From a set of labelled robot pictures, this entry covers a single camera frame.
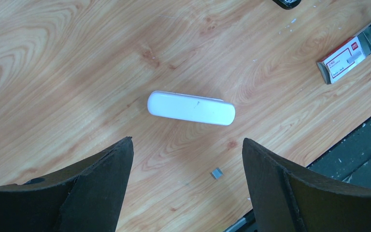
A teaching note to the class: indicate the small grey staple strip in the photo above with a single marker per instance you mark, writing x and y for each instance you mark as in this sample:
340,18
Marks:
217,173

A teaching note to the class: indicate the red staple box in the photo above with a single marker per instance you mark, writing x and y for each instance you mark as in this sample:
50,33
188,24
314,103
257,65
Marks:
339,61

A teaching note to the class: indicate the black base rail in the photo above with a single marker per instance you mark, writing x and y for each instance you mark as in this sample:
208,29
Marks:
348,161

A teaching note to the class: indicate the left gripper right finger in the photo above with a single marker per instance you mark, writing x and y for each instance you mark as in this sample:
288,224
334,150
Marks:
287,197

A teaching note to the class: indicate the white stapler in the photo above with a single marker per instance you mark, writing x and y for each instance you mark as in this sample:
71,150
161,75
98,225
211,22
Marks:
191,108

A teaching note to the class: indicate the black stapler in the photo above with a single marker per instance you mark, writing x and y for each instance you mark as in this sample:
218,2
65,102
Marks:
287,4

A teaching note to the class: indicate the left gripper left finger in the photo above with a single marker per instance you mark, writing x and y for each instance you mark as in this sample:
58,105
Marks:
86,196

